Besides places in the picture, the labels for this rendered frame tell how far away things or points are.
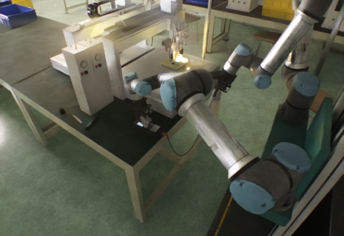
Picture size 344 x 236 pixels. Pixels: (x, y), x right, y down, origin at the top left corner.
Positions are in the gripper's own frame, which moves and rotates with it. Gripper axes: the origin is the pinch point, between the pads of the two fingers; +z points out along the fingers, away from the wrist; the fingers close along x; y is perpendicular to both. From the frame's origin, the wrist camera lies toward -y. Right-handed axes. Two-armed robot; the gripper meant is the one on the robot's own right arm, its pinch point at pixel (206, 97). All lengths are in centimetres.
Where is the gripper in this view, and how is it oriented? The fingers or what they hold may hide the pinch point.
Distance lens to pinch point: 132.5
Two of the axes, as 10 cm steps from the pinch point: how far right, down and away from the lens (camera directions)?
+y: 9.1, 3.0, 2.9
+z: -4.1, 6.8, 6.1
